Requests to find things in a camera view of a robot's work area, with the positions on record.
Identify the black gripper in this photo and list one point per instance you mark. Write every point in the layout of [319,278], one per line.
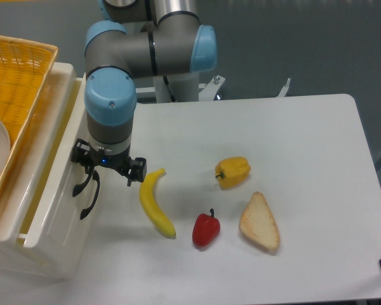
[134,170]

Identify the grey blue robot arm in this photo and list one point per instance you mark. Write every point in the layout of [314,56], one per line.
[136,39]

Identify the white drawer cabinet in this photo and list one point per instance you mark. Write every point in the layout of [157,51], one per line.
[24,186]

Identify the yellow banana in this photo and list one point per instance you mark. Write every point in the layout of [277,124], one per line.
[150,206]

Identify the red bell pepper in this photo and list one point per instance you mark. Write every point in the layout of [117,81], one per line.
[206,228]

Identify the yellow bell pepper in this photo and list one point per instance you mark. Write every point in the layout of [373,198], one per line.
[232,171]

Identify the yellow woven basket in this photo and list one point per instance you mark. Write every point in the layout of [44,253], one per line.
[24,67]

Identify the slice of bread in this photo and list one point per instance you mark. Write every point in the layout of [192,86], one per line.
[258,224]

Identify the black lower drawer handle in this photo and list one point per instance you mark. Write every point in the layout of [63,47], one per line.
[86,211]

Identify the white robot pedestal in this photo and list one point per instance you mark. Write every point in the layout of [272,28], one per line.
[181,88]

